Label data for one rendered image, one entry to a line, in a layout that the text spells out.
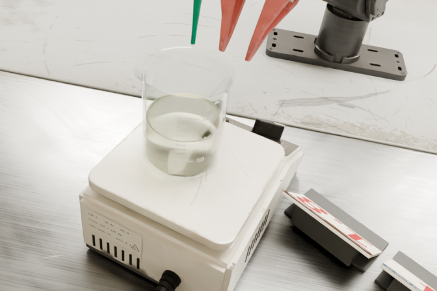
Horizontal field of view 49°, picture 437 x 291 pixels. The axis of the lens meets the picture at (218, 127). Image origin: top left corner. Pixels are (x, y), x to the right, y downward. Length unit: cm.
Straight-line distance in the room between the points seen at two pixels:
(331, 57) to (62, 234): 43
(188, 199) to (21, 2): 51
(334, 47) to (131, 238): 42
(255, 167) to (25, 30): 43
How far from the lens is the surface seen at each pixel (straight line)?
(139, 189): 35
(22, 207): 47
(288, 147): 47
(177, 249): 35
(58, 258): 43
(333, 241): 44
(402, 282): 41
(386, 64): 73
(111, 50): 67
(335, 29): 68
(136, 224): 36
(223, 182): 36
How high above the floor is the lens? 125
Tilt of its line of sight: 40 degrees down
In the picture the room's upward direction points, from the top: 9 degrees clockwise
